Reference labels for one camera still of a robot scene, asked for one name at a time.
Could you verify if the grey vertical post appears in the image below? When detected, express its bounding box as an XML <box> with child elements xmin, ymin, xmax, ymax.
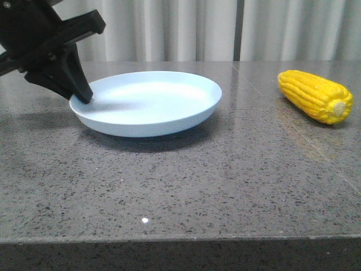
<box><xmin>233</xmin><ymin>0</ymin><xmax>245</xmax><ymax>61</ymax></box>

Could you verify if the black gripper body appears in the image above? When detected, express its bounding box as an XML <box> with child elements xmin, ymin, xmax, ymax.
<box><xmin>1</xmin><ymin>1</ymin><xmax>105</xmax><ymax>75</ymax></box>

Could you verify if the white pleated curtain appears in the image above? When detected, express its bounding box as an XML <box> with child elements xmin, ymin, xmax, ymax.
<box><xmin>55</xmin><ymin>1</ymin><xmax>360</xmax><ymax>62</ymax></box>

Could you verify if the yellow corn cob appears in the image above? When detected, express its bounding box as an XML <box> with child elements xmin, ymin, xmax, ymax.
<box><xmin>278</xmin><ymin>70</ymin><xmax>353</xmax><ymax>125</ymax></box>

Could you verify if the light blue round plate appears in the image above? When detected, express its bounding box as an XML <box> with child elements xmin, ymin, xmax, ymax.
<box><xmin>69</xmin><ymin>71</ymin><xmax>222</xmax><ymax>138</ymax></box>

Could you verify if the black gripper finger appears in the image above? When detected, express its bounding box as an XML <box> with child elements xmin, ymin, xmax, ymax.
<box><xmin>52</xmin><ymin>44</ymin><xmax>93</xmax><ymax>103</ymax></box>
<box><xmin>24</xmin><ymin>68</ymin><xmax>74</xmax><ymax>100</ymax></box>

